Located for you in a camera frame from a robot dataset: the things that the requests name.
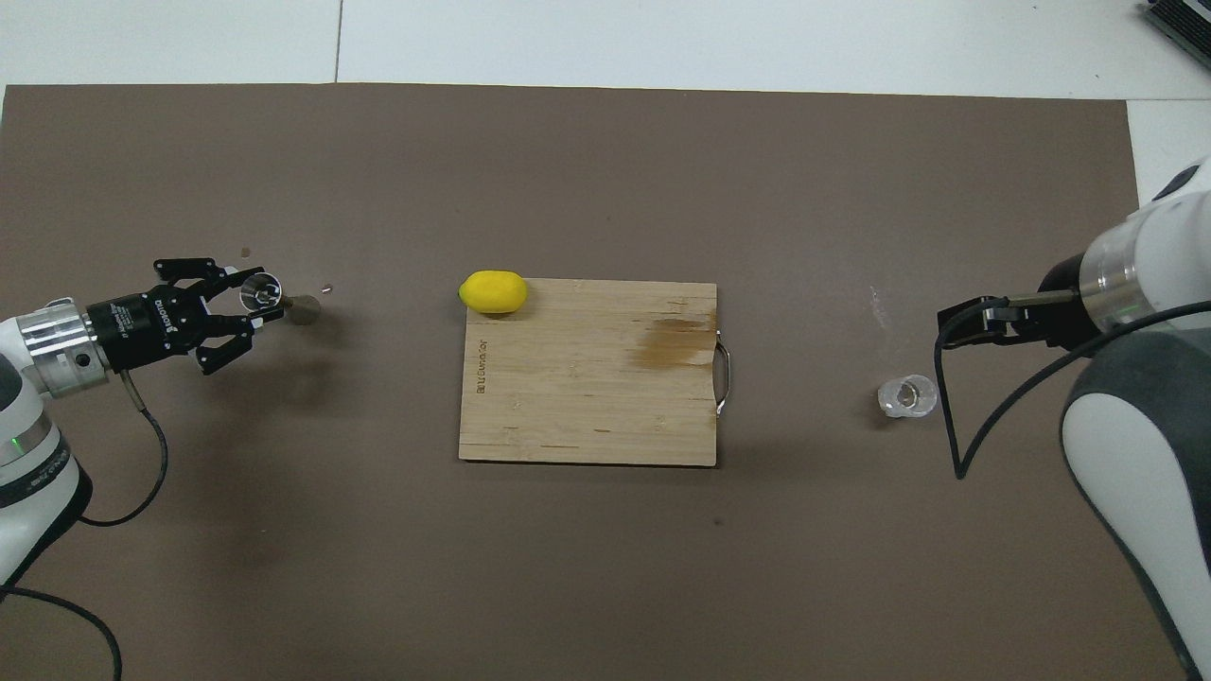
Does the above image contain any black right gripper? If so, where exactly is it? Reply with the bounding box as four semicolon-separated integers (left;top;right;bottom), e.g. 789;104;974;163
938;253;1104;353

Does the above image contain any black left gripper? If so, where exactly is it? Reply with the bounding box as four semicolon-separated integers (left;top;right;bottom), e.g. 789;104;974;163
87;254;286;377

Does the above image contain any steel measuring jigger cup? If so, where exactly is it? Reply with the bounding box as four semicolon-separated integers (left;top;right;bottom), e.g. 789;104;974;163
238;269;324;327

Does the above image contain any yellow lemon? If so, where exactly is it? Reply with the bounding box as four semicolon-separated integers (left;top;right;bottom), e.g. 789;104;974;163
459;271;529;315

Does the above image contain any dark ridged device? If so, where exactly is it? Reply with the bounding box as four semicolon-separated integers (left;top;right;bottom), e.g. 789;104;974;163
1139;0;1211;69

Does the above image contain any brown table mat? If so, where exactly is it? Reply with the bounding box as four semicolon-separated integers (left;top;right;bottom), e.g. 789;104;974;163
0;83;1191;681

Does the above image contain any wooden cutting board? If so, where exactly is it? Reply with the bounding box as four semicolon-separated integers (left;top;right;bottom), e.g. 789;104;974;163
458;277;732;468

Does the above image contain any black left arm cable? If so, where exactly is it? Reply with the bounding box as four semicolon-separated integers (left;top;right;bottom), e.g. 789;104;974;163
0;369;170;681

